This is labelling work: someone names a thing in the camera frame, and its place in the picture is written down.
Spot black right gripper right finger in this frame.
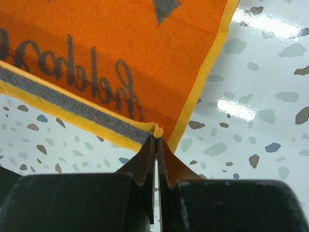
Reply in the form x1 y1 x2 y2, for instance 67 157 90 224
156 139 309 232

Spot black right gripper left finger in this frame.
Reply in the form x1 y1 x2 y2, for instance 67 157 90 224
0 137 155 232

